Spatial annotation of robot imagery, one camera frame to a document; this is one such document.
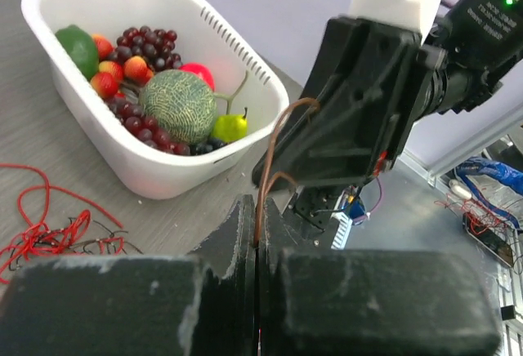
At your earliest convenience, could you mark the red cable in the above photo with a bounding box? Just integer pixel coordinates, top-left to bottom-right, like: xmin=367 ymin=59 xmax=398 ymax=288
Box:
xmin=0 ymin=162 xmax=126 ymax=286

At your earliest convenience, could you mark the white fruit basket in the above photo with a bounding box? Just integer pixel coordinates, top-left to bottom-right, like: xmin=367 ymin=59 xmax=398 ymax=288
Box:
xmin=21 ymin=0 xmax=289 ymax=199

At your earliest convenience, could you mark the red grape bunch front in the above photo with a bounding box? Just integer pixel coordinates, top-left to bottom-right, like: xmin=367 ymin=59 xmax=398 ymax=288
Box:
xmin=105 ymin=93 xmax=190 ymax=156

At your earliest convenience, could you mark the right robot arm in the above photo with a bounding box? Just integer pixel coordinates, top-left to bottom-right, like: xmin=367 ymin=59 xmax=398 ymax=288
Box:
xmin=252 ymin=0 xmax=522 ymax=238

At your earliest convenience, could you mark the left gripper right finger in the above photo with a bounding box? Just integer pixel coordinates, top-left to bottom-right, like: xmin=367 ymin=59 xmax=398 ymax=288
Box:
xmin=257 ymin=200 xmax=501 ymax=355

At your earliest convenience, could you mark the red apple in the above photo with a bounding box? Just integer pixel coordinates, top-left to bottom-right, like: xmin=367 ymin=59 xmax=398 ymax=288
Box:
xmin=179 ymin=63 xmax=215 ymax=91

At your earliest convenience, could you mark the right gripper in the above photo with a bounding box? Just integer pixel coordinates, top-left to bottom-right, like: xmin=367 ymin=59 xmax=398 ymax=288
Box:
xmin=252 ymin=16 xmax=433 ymax=245

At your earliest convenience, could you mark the green netted melon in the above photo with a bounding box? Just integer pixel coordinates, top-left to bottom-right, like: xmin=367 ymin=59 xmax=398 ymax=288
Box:
xmin=138 ymin=69 xmax=218 ymax=145

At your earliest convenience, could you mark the yellow green pear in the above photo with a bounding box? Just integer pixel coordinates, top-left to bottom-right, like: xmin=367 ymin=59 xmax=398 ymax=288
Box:
xmin=211 ymin=108 xmax=248 ymax=143

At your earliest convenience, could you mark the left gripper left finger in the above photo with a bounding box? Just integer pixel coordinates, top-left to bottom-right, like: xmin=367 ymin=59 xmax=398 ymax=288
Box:
xmin=1 ymin=195 xmax=257 ymax=356

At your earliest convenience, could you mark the dark red grape bunch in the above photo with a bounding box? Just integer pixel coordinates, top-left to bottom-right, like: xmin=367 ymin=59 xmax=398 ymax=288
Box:
xmin=102 ymin=25 xmax=182 ymax=73

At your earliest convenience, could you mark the brown cable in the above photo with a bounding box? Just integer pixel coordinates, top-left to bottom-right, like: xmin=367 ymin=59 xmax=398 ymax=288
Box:
xmin=253 ymin=97 xmax=322 ymax=249

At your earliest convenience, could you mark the green lime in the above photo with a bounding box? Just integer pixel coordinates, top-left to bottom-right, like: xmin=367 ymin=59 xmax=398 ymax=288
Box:
xmin=55 ymin=24 xmax=99 ymax=81

